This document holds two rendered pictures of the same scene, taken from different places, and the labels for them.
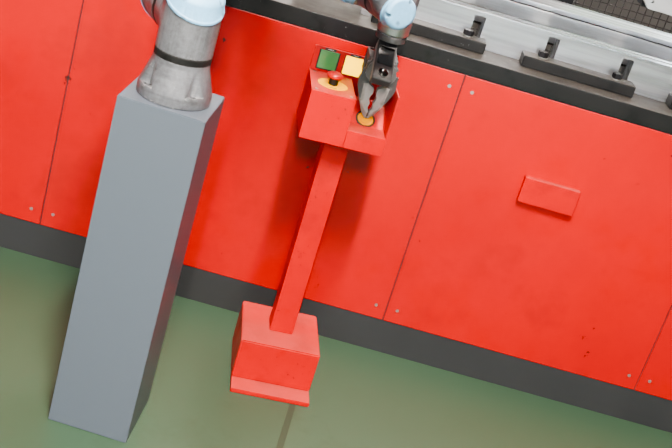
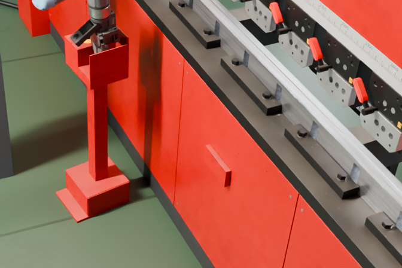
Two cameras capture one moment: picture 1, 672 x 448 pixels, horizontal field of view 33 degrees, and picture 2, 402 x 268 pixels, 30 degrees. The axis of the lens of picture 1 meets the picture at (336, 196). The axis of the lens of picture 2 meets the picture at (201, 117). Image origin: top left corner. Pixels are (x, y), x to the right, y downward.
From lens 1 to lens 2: 294 cm
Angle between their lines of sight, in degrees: 55
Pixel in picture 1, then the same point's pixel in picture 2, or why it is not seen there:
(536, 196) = (210, 161)
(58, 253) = not seen: hidden behind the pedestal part
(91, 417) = not seen: outside the picture
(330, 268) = (155, 158)
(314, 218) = (90, 116)
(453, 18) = (208, 18)
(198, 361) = not seen: hidden behind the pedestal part
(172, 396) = (27, 180)
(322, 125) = (70, 60)
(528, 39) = (236, 47)
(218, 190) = (124, 88)
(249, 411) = (46, 207)
